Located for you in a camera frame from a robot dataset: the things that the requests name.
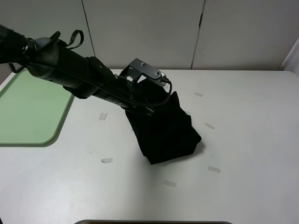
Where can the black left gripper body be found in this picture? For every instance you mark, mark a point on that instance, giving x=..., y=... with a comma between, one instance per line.
x=131, y=90

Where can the black short sleeve shirt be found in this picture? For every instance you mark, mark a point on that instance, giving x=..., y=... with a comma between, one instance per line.
x=167, y=134

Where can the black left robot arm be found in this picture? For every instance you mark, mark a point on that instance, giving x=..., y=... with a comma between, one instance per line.
x=53, y=60

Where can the light green plastic tray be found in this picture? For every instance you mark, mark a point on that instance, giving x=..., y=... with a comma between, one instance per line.
x=32, y=111

